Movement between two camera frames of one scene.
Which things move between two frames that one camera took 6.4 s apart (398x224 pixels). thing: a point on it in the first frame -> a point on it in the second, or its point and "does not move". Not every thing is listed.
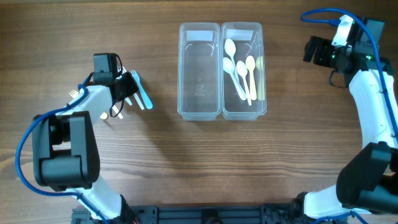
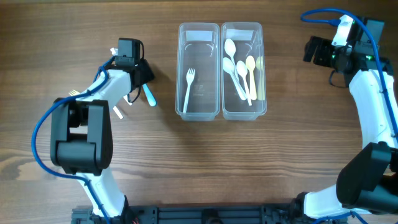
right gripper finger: x=321 y=49 does not move
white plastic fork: x=135 y=94 -> x=190 y=75
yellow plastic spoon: x=250 y=65 does not move
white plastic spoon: x=242 y=70 does not move
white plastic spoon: x=229 y=67 does not move
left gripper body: x=129 y=84 -> x=145 y=70
